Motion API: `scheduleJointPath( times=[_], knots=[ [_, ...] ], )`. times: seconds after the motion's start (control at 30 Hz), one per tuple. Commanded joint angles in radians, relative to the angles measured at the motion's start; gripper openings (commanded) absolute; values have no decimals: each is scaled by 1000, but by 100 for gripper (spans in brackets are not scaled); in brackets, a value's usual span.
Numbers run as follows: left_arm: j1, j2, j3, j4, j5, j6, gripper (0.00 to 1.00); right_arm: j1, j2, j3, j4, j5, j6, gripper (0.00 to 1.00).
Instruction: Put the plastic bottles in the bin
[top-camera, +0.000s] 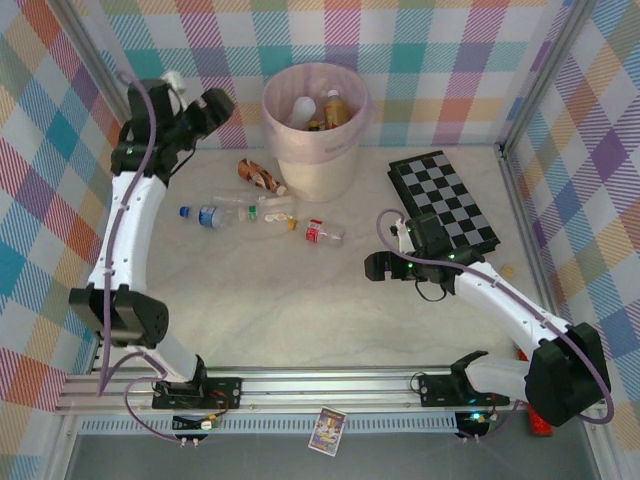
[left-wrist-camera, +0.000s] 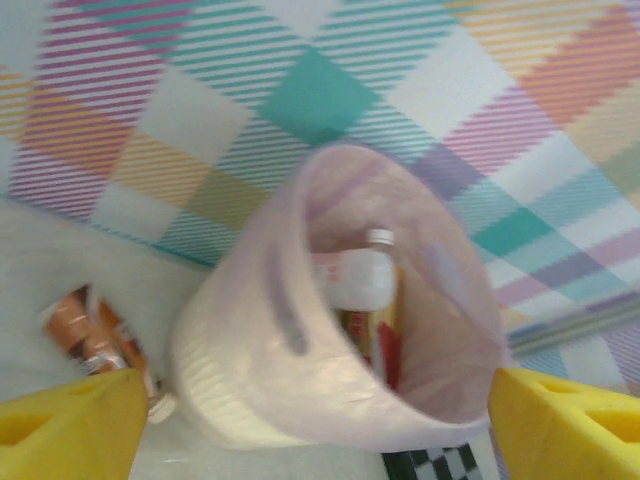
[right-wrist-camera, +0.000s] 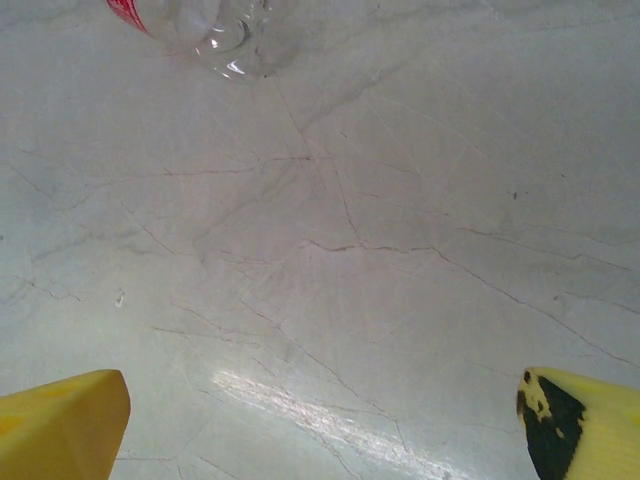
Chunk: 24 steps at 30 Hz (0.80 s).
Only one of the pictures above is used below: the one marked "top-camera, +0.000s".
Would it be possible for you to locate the clear bottle blue cap blue label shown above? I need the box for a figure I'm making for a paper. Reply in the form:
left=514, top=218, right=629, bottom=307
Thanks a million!
left=178, top=203, right=240, bottom=230

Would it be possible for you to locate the clear bottle red label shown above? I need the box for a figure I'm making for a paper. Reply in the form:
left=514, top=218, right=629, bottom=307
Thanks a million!
left=304, top=218, right=347, bottom=247

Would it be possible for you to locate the aluminium frame post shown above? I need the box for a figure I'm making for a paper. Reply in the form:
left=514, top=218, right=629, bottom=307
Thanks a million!
left=497, top=0, right=601, bottom=154
left=58, top=0, right=155, bottom=166

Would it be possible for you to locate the purple translucent bin liner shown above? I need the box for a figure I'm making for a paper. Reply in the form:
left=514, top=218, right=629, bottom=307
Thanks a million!
left=261, top=62, right=376, bottom=164

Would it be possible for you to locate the colourful trading card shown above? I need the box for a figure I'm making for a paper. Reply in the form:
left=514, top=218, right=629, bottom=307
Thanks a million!
left=307, top=405, right=346, bottom=455

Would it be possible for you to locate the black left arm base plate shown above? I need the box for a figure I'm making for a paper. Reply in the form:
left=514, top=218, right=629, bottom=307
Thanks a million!
left=152, top=377, right=243, bottom=411

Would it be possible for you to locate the small right circuit board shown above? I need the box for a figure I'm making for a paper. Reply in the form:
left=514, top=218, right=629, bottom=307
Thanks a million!
left=457, top=410, right=491, bottom=439

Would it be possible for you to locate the white plastic waste bin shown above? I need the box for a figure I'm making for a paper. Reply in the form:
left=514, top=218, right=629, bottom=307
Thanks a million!
left=262, top=63, right=375, bottom=204

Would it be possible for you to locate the small circuit board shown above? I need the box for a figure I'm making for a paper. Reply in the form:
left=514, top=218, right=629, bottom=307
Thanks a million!
left=172, top=413, right=221, bottom=434
left=457, top=410, right=491, bottom=439

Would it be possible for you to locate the small left circuit board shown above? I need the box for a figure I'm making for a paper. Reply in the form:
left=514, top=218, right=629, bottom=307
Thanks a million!
left=172, top=413, right=221, bottom=434

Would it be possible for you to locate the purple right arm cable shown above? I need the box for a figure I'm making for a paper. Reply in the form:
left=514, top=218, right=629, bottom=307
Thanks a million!
left=376, top=208, right=617, bottom=444

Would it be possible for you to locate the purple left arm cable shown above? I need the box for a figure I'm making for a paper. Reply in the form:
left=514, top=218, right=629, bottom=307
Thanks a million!
left=97, top=72, right=226, bottom=444

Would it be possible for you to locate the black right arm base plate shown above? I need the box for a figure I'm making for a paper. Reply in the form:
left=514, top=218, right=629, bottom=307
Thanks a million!
left=417, top=372, right=511, bottom=409

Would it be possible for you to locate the slotted grey cable duct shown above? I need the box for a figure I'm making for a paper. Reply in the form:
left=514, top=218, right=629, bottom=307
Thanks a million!
left=79, top=417, right=459, bottom=435

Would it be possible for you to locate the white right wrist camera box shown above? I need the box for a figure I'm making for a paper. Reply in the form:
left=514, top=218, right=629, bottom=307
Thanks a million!
left=391, top=218, right=416, bottom=251

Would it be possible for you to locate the brown label bottle beige cap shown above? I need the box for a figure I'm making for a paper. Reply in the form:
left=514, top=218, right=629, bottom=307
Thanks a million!
left=236, top=158, right=290, bottom=196

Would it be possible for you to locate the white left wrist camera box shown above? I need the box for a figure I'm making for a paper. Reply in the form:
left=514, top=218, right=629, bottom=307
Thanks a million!
left=162, top=71, right=190, bottom=109

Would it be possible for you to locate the black grey folding chessboard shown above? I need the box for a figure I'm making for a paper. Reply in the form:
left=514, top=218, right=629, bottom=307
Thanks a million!
left=386, top=149, right=502, bottom=254

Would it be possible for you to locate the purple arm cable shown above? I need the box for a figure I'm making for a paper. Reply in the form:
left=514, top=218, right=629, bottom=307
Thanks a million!
left=97, top=72, right=226, bottom=444
left=376, top=208, right=617, bottom=444

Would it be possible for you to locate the aluminium mounting rail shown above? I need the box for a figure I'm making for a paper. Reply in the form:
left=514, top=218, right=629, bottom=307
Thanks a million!
left=54, top=367, right=604, bottom=416

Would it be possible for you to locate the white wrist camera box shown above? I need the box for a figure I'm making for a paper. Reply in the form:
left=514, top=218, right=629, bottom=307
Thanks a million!
left=162, top=71, right=190, bottom=109
left=391, top=218, right=416, bottom=251

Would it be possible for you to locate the clear bottle green cap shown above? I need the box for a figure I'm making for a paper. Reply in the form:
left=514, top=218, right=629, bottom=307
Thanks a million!
left=212, top=193, right=295, bottom=222

